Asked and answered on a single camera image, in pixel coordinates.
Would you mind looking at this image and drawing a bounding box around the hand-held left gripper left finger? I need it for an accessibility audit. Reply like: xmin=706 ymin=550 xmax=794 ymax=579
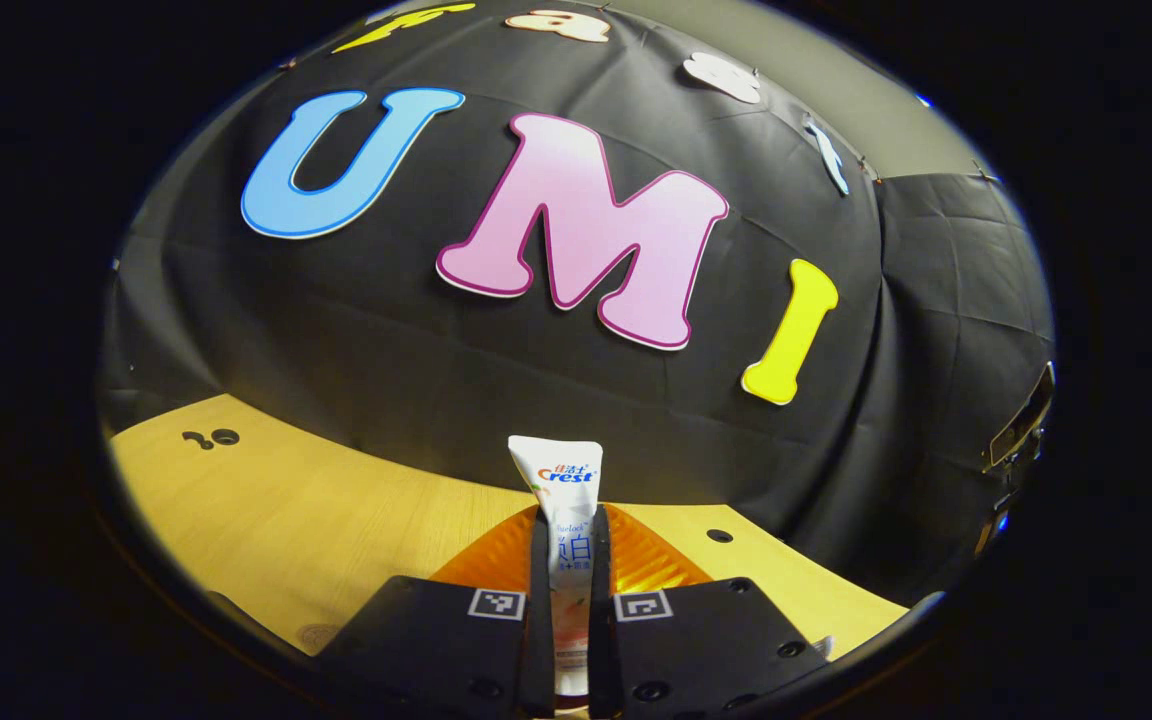
xmin=311 ymin=503 xmax=557 ymax=720

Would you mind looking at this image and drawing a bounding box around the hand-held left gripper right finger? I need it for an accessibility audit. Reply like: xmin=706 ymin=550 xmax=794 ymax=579
xmin=591 ymin=500 xmax=832 ymax=720

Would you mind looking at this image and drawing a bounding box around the white toothpaste tube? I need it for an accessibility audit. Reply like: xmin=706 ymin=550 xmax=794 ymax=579
xmin=507 ymin=435 xmax=604 ymax=698

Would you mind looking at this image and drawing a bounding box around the wooden desktop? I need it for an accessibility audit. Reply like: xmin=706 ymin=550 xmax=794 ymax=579
xmin=108 ymin=393 xmax=909 ymax=661

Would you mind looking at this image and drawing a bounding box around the black backdrop cloth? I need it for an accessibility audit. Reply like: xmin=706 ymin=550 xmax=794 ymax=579
xmin=96 ymin=0 xmax=1055 ymax=606

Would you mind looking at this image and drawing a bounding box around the dark framed device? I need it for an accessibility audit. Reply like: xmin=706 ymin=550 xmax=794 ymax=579
xmin=976 ymin=362 xmax=1057 ymax=556

